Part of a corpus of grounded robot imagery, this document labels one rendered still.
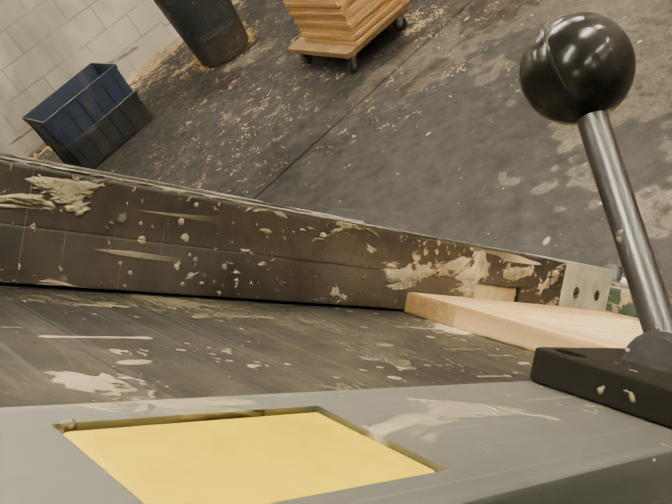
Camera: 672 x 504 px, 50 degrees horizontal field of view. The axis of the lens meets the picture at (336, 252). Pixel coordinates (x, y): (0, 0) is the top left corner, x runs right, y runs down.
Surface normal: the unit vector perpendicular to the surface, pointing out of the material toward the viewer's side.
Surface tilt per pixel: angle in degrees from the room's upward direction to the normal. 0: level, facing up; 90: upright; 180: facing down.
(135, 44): 90
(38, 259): 90
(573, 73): 61
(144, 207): 90
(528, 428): 51
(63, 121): 90
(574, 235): 0
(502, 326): 39
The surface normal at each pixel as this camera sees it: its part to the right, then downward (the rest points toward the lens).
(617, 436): 0.19, -0.98
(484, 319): -0.71, -0.10
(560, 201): -0.43, -0.69
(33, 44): 0.59, 0.26
